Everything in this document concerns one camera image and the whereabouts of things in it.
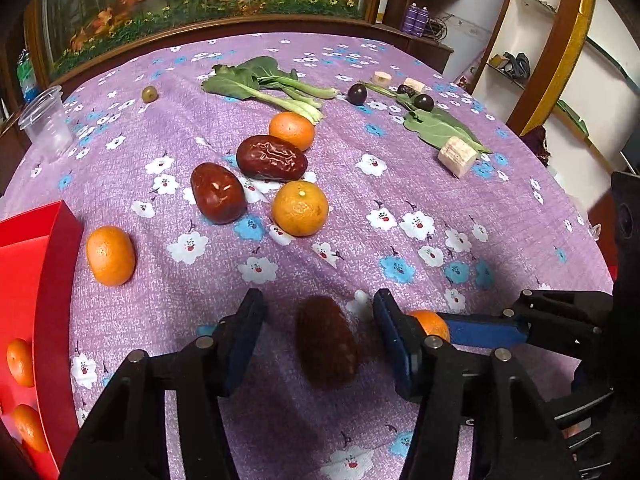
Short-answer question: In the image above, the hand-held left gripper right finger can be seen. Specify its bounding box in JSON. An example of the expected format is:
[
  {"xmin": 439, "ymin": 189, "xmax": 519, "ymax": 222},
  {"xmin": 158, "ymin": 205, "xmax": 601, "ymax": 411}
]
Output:
[{"xmin": 372, "ymin": 288, "xmax": 583, "ymax": 480}]

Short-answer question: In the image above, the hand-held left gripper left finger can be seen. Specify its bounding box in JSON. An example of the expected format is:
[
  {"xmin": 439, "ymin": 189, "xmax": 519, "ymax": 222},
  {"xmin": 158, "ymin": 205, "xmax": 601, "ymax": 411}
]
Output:
[{"xmin": 59, "ymin": 288, "xmax": 268, "ymax": 480}]

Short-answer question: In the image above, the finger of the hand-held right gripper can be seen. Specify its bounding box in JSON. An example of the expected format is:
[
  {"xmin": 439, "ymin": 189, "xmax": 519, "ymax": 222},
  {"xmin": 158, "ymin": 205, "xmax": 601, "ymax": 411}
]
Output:
[{"xmin": 435, "ymin": 288, "xmax": 615, "ymax": 361}]

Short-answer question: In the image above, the orange mandarin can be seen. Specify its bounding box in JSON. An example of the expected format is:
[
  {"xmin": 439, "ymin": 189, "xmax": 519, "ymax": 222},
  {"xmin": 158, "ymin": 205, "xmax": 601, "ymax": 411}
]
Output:
[
  {"xmin": 269, "ymin": 111, "xmax": 316, "ymax": 153},
  {"xmin": 6, "ymin": 338, "xmax": 36, "ymax": 389},
  {"xmin": 12, "ymin": 404, "xmax": 50, "ymax": 454},
  {"xmin": 86, "ymin": 225, "xmax": 136, "ymax": 287},
  {"xmin": 271, "ymin": 180, "xmax": 330, "ymax": 237},
  {"xmin": 409, "ymin": 309, "xmax": 451, "ymax": 344}
]

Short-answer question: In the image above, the dark red date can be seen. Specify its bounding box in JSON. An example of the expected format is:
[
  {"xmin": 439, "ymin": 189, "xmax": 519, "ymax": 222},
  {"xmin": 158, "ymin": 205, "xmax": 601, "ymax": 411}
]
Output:
[{"xmin": 296, "ymin": 295, "xmax": 361, "ymax": 390}]

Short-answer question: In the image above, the smooth red date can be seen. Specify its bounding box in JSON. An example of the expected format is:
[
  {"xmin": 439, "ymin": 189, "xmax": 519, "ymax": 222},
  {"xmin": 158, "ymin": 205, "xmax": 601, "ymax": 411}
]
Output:
[{"xmin": 190, "ymin": 162, "xmax": 247, "ymax": 225}]

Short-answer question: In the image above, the large banana piece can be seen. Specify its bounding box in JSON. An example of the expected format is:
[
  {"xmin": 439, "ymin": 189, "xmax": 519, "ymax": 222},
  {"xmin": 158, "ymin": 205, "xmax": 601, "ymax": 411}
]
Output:
[{"xmin": 438, "ymin": 136, "xmax": 478, "ymax": 179}]

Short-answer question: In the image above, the wrinkled red date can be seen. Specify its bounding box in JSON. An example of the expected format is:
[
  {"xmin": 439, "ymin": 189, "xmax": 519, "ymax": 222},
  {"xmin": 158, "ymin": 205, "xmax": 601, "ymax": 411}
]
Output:
[{"xmin": 236, "ymin": 135, "xmax": 308, "ymax": 182}]

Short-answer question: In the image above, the red box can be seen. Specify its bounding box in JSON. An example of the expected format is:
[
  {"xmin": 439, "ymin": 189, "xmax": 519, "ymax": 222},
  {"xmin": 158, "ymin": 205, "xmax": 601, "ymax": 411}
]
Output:
[{"xmin": 0, "ymin": 200, "xmax": 85, "ymax": 480}]

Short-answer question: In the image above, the purple floral tablecloth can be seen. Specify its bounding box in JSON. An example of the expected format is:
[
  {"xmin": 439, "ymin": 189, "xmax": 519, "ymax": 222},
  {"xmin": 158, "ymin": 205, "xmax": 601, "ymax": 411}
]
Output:
[{"xmin": 0, "ymin": 32, "xmax": 618, "ymax": 480}]

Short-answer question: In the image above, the green vegetable leaf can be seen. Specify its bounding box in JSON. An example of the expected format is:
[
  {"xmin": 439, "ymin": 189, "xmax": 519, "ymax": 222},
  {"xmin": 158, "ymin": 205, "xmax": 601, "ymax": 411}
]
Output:
[{"xmin": 365, "ymin": 84, "xmax": 493, "ymax": 155}]

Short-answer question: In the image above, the green bok choy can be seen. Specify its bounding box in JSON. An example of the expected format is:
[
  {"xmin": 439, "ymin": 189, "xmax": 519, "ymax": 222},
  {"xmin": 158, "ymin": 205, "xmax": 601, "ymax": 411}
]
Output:
[{"xmin": 201, "ymin": 56, "xmax": 341, "ymax": 125}]

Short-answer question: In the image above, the black tangled item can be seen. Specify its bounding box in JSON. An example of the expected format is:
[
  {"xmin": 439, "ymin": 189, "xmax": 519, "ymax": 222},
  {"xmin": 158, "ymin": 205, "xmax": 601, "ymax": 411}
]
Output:
[{"xmin": 501, "ymin": 51, "xmax": 532, "ymax": 81}]

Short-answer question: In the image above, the white curved shelf unit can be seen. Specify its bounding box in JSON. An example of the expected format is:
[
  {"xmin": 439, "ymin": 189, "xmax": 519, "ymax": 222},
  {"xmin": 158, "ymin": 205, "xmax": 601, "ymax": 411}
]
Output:
[{"xmin": 470, "ymin": 0, "xmax": 640, "ymax": 186}]

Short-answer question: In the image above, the clear plastic cup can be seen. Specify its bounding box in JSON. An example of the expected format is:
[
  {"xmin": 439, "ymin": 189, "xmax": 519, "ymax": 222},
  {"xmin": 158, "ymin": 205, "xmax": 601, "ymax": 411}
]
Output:
[{"xmin": 18, "ymin": 85, "xmax": 75, "ymax": 158}]

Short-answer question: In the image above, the brown wooden cabinet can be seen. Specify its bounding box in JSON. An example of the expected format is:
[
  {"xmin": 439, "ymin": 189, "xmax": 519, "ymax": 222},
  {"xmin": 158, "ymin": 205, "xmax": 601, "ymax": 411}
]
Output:
[{"xmin": 22, "ymin": 7, "xmax": 456, "ymax": 92}]

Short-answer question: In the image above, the green label plastic bottle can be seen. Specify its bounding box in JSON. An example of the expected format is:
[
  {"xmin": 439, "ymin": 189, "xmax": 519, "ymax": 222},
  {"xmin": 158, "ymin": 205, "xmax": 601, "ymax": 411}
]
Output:
[{"xmin": 16, "ymin": 49, "xmax": 42, "ymax": 105}]

